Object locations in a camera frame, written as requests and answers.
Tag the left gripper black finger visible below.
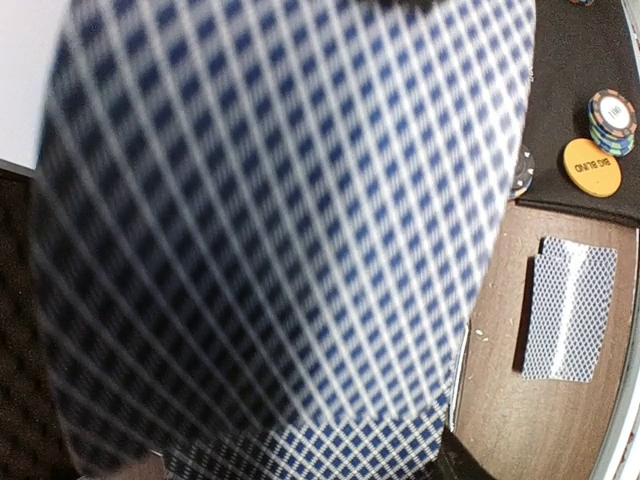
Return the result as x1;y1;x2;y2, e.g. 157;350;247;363
429;429;494;480

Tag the dealt card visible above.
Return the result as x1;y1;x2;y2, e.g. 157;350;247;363
522;254;616;383
540;236;618;274

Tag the black 100 poker chip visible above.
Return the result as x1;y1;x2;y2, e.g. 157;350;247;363
509;145;535;200

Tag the blue playing card deck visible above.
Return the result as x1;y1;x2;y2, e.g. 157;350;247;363
32;1;536;479

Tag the orange big blind button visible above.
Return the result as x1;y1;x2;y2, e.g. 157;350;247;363
563;138;622;198

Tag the aluminium poker case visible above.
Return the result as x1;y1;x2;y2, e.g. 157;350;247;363
1;173;439;479

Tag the black poker mat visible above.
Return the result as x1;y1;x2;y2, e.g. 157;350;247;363
519;1;639;227

